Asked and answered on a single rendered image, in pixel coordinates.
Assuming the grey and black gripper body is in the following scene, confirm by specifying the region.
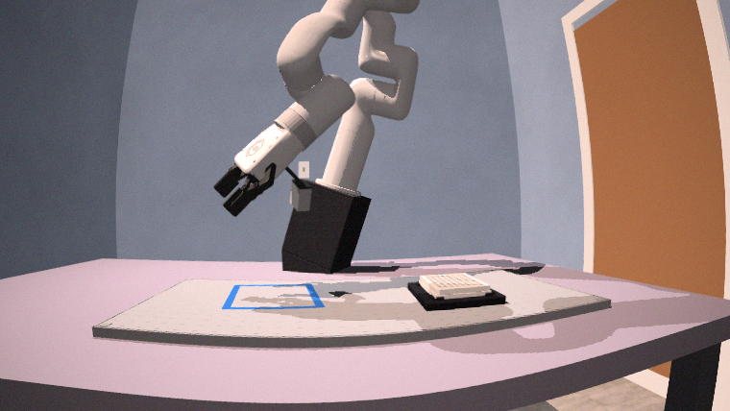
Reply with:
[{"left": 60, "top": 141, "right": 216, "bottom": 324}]
[{"left": 234, "top": 119, "right": 305, "bottom": 181}]

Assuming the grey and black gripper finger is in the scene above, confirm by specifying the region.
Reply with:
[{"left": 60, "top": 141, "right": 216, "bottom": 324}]
[
  {"left": 223, "top": 162, "right": 277, "bottom": 217},
  {"left": 213, "top": 163, "right": 249, "bottom": 198}
]

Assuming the blue tape outline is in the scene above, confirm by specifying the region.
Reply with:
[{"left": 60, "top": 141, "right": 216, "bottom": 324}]
[{"left": 222, "top": 284, "right": 325, "bottom": 309}]

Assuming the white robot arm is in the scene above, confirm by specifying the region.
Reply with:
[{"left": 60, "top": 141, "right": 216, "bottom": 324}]
[{"left": 277, "top": 0, "right": 420, "bottom": 197}]

